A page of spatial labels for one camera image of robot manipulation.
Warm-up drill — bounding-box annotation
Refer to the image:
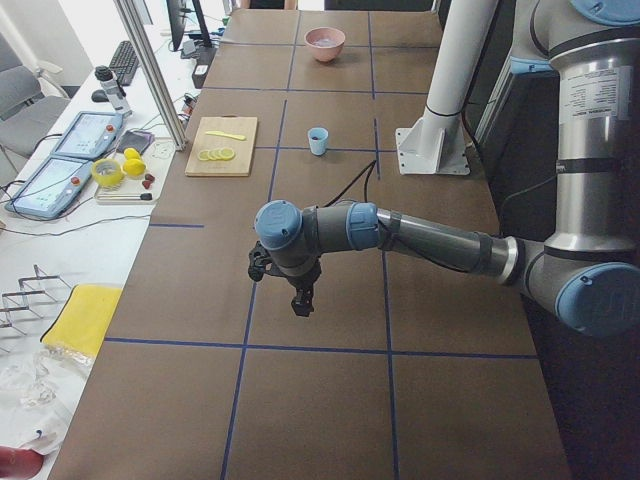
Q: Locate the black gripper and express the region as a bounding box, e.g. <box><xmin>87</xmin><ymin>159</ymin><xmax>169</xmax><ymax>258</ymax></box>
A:
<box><xmin>279</xmin><ymin>262</ymin><xmax>322</xmax><ymax>317</ymax></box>

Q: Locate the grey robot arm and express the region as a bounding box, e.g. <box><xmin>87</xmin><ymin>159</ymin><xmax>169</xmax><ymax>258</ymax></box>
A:
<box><xmin>248</xmin><ymin>1</ymin><xmax>639</xmax><ymax>337</ymax></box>

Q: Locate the light blue paper cup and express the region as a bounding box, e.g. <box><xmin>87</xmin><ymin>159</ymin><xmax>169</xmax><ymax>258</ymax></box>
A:
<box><xmin>307</xmin><ymin>127</ymin><xmax>329</xmax><ymax>156</ymax></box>

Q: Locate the clear ice cubes pile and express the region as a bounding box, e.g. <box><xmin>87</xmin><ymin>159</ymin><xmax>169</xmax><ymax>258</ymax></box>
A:
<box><xmin>309</xmin><ymin>37</ymin><xmax>341</xmax><ymax>49</ymax></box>

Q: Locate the bamboo cutting board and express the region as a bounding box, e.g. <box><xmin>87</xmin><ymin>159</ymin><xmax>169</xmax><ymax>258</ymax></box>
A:
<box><xmin>185</xmin><ymin>116</ymin><xmax>258</xmax><ymax>177</ymax></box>

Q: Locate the yellow plastic knife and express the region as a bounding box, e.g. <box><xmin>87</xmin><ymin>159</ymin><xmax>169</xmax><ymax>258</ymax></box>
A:
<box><xmin>205</xmin><ymin>130</ymin><xmax>247</xmax><ymax>141</ymax></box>

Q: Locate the white tray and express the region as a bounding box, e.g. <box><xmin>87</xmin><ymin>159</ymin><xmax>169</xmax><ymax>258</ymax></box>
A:
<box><xmin>94</xmin><ymin>147</ymin><xmax>174</xmax><ymax>205</ymax></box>

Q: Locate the bear sticker card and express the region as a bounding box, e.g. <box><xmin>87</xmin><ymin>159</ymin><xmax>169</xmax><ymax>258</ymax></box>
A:
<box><xmin>149</xmin><ymin>141</ymin><xmax>175</xmax><ymax>160</ymax></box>

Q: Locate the yellow lemon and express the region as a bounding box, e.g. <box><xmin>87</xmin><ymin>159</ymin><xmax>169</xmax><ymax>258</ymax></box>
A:
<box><xmin>122</xmin><ymin>147</ymin><xmax>146</xmax><ymax>177</ymax></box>

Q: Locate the yellow cloth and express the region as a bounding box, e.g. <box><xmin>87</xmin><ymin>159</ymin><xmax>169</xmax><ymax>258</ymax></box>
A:
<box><xmin>40</xmin><ymin>284</ymin><xmax>122</xmax><ymax>360</ymax></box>

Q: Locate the dark grey pouch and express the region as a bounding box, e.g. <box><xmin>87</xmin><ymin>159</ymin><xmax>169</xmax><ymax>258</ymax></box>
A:
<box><xmin>116</xmin><ymin>130</ymin><xmax>155</xmax><ymax>154</ymax></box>

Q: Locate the yellow tape roll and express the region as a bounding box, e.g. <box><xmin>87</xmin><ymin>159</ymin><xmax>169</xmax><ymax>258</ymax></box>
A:
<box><xmin>91</xmin><ymin>158</ymin><xmax>124</xmax><ymax>188</ymax></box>

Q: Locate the pink bowl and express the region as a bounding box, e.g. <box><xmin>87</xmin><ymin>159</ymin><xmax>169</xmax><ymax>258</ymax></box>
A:
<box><xmin>304</xmin><ymin>27</ymin><xmax>346</xmax><ymax>63</ymax></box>

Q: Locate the upper teach pendant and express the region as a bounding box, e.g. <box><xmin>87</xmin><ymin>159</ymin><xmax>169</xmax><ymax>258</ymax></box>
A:
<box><xmin>53</xmin><ymin>111</ymin><xmax>124</xmax><ymax>160</ymax></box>

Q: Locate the teach pendant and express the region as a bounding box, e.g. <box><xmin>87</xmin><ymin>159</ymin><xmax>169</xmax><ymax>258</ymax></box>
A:
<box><xmin>5</xmin><ymin>155</ymin><xmax>93</xmax><ymax>220</ymax></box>
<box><xmin>53</xmin><ymin>111</ymin><xmax>124</xmax><ymax>160</ymax></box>

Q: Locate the lower teach pendant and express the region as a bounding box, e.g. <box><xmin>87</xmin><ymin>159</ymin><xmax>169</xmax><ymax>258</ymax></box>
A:
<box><xmin>5</xmin><ymin>155</ymin><xmax>93</xmax><ymax>220</ymax></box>

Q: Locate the clear plastic bag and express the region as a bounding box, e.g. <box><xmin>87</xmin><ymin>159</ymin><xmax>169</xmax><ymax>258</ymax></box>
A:
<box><xmin>1</xmin><ymin>347</ymin><xmax>94</xmax><ymax>454</ymax></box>

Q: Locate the black computer mouse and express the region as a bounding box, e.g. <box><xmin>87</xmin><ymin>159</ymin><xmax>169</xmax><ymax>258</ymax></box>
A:
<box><xmin>91</xmin><ymin>90</ymin><xmax>109</xmax><ymax>103</ymax></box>

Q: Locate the black cap water bottle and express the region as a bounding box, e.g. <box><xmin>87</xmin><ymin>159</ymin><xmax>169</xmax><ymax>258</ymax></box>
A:
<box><xmin>94</xmin><ymin>65</ymin><xmax>132</xmax><ymax>117</ymax></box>

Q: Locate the black keyboard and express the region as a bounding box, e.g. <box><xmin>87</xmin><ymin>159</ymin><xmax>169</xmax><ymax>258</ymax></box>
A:
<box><xmin>109</xmin><ymin>40</ymin><xmax>139</xmax><ymax>86</ymax></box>

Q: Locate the black monitor stand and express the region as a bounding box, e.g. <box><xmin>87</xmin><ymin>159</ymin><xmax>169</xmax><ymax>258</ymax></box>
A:
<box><xmin>166</xmin><ymin>0</ymin><xmax>217</xmax><ymax>53</ymax></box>

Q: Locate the grey office chair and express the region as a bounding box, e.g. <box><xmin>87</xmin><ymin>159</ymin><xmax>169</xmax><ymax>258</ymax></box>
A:
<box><xmin>1</xmin><ymin>37</ymin><xmax>70</xmax><ymax>174</ymax></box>

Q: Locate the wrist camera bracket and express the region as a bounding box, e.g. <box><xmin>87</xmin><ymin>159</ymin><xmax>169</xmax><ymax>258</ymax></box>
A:
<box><xmin>248</xmin><ymin>241</ymin><xmax>282</xmax><ymax>282</ymax></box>

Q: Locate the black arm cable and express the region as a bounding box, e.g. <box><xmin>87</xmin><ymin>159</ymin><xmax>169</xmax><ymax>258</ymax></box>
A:
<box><xmin>324</xmin><ymin>159</ymin><xmax>471</xmax><ymax>274</ymax></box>

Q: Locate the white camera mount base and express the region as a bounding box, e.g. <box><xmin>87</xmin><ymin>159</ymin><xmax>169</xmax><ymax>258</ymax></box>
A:
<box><xmin>395</xmin><ymin>115</ymin><xmax>470</xmax><ymax>175</ymax></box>

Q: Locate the wire rack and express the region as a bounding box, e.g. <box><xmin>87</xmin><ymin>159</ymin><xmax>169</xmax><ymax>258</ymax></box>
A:
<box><xmin>1</xmin><ymin>264</ymin><xmax>72</xmax><ymax>356</ymax></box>

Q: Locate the white camera pole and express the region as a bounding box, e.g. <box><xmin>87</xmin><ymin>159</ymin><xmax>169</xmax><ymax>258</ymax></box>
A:
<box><xmin>424</xmin><ymin>0</ymin><xmax>498</xmax><ymax>119</ymax></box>

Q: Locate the aluminium frame post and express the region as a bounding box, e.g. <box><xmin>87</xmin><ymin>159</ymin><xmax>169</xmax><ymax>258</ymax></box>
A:
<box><xmin>114</xmin><ymin>0</ymin><xmax>187</xmax><ymax>151</ymax></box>

